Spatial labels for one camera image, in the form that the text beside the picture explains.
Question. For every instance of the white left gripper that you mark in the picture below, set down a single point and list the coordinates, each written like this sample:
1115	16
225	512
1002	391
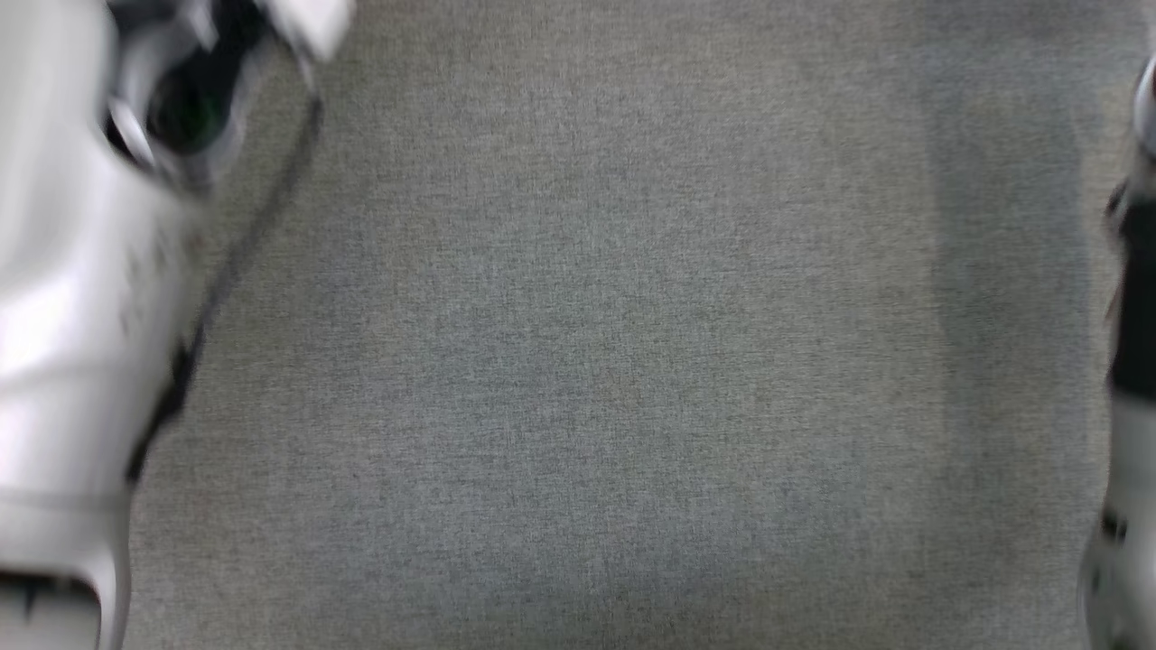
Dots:
312	23

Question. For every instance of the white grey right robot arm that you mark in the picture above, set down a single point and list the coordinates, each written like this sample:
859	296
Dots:
1133	361

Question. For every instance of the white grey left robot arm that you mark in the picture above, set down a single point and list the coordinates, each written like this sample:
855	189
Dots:
63	316

